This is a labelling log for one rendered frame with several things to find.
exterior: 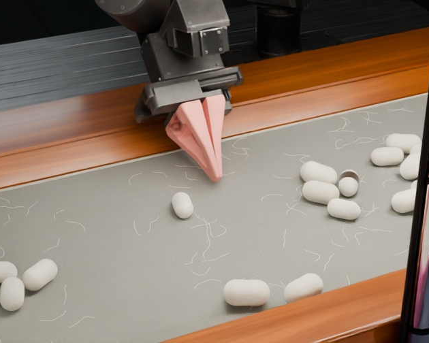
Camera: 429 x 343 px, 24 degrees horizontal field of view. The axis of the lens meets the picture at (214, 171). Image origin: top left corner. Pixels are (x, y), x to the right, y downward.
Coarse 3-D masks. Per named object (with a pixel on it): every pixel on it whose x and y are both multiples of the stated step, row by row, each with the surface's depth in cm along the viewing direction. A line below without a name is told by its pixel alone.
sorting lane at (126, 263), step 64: (320, 128) 108; (384, 128) 108; (0, 192) 97; (64, 192) 97; (128, 192) 97; (192, 192) 97; (256, 192) 97; (384, 192) 97; (0, 256) 88; (64, 256) 88; (128, 256) 88; (192, 256) 88; (256, 256) 88; (320, 256) 88; (384, 256) 88; (0, 320) 80; (64, 320) 80; (128, 320) 80; (192, 320) 80
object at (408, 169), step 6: (408, 156) 100; (414, 156) 99; (408, 162) 98; (414, 162) 98; (402, 168) 98; (408, 168) 98; (414, 168) 98; (402, 174) 98; (408, 174) 98; (414, 174) 98
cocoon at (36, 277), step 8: (40, 264) 83; (48, 264) 83; (32, 272) 82; (40, 272) 83; (48, 272) 83; (56, 272) 84; (24, 280) 82; (32, 280) 82; (40, 280) 82; (48, 280) 83; (32, 288) 82; (40, 288) 83
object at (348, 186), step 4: (340, 180) 96; (344, 180) 95; (348, 180) 95; (352, 180) 95; (340, 184) 95; (344, 184) 95; (348, 184) 95; (352, 184) 95; (356, 184) 95; (340, 188) 95; (344, 188) 95; (348, 188) 95; (352, 188) 95; (356, 188) 95; (340, 192) 96; (344, 192) 95; (348, 192) 95; (352, 192) 95; (348, 196) 96
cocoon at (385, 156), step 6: (378, 150) 100; (384, 150) 100; (390, 150) 100; (396, 150) 100; (372, 156) 100; (378, 156) 100; (384, 156) 100; (390, 156) 100; (396, 156) 100; (402, 156) 101; (378, 162) 100; (384, 162) 100; (390, 162) 100; (396, 162) 100
